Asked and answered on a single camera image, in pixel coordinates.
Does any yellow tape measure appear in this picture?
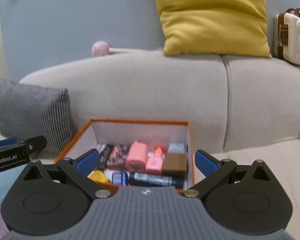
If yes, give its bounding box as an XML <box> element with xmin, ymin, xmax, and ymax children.
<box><xmin>88</xmin><ymin>170</ymin><xmax>111</xmax><ymax>184</ymax></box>

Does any blue barcode box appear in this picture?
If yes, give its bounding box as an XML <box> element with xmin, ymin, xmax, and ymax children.
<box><xmin>111</xmin><ymin>171</ymin><xmax>129</xmax><ymax>186</ymax></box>

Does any light blue cushion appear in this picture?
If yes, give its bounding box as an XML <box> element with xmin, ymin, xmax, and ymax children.
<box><xmin>0</xmin><ymin>165</ymin><xmax>26</xmax><ymax>205</ymax></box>

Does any plaid and black pouch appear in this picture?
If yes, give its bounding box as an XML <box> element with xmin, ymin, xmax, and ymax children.
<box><xmin>96</xmin><ymin>144</ymin><xmax>114</xmax><ymax>170</ymax></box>

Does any grey houndstooth cushion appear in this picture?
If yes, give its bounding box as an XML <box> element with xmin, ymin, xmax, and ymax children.
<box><xmin>0</xmin><ymin>79</ymin><xmax>73</xmax><ymax>154</ymax></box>

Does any illustrated card box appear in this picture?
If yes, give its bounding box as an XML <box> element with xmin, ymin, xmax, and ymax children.
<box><xmin>107</xmin><ymin>145</ymin><xmax>130</xmax><ymax>171</ymax></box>

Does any brown square box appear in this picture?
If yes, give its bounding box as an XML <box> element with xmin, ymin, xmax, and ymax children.
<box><xmin>162</xmin><ymin>153</ymin><xmax>187</xmax><ymax>178</ymax></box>

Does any orange storage box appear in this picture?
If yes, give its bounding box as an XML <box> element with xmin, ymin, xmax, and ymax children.
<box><xmin>55</xmin><ymin>119</ymin><xmax>195</xmax><ymax>189</ymax></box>

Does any pale blue small packet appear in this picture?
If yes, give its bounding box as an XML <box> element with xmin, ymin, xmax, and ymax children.
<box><xmin>167</xmin><ymin>142</ymin><xmax>187</xmax><ymax>154</ymax></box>

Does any dark glitter tube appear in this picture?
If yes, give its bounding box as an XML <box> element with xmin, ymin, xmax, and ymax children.
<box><xmin>128</xmin><ymin>172</ymin><xmax>184</xmax><ymax>189</ymax></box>

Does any large pink bottle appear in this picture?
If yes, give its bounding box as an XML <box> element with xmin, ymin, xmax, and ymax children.
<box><xmin>126</xmin><ymin>141</ymin><xmax>148</xmax><ymax>173</ymax></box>

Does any small pink pump bottle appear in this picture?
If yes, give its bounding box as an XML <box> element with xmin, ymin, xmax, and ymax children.
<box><xmin>146</xmin><ymin>146</ymin><xmax>167</xmax><ymax>175</ymax></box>

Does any grey fabric sofa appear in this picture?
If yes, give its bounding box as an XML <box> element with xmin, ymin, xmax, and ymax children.
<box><xmin>0</xmin><ymin>48</ymin><xmax>300</xmax><ymax>240</ymax></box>

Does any purple fluffy blanket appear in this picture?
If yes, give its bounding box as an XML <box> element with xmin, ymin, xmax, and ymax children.
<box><xmin>0</xmin><ymin>212</ymin><xmax>11</xmax><ymax>240</ymax></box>

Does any pink pompom stick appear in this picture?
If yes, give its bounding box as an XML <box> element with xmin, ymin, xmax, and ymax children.
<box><xmin>91</xmin><ymin>41</ymin><xmax>147</xmax><ymax>57</ymax></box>

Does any yellow cushion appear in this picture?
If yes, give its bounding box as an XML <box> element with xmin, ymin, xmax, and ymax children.
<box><xmin>155</xmin><ymin>0</ymin><xmax>271</xmax><ymax>57</ymax></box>

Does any white brown mini suitcase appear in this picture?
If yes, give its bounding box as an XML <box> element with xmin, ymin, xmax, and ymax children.
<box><xmin>274</xmin><ymin>8</ymin><xmax>300</xmax><ymax>66</ymax></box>

